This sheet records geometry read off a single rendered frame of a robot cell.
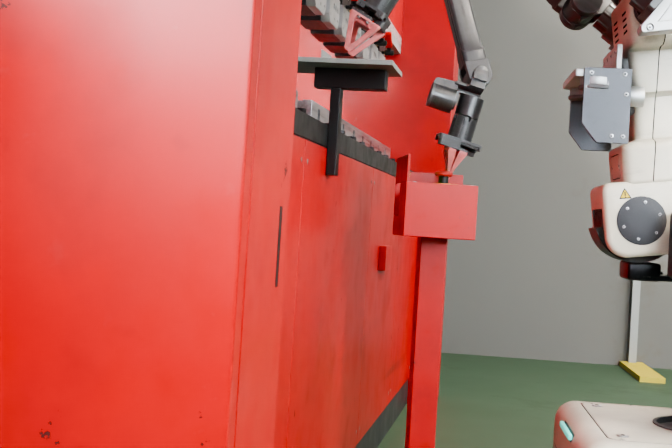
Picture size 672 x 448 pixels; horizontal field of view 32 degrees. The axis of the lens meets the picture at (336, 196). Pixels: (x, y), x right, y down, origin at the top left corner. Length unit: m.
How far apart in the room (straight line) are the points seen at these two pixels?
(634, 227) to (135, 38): 1.50
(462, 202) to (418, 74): 1.99
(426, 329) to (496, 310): 3.74
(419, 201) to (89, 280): 1.36
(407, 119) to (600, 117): 2.04
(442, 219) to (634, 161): 0.43
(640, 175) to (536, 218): 3.81
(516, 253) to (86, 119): 5.17
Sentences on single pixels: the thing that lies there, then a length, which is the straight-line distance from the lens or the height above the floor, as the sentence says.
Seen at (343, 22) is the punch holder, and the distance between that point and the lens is 3.11.
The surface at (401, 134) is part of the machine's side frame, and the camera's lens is 4.49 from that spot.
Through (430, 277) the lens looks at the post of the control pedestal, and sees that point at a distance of 2.62.
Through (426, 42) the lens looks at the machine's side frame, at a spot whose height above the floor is 1.39.
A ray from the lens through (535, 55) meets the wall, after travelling 6.42.
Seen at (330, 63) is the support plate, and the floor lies 0.99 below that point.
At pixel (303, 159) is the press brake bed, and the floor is 0.79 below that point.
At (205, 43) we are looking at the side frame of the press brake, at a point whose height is 0.87.
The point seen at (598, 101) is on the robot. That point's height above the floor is 0.97.
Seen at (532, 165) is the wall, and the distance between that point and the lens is 6.36.
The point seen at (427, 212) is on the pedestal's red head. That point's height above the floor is 0.71.
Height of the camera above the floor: 0.69
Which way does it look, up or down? 1 degrees up
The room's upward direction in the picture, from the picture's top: 4 degrees clockwise
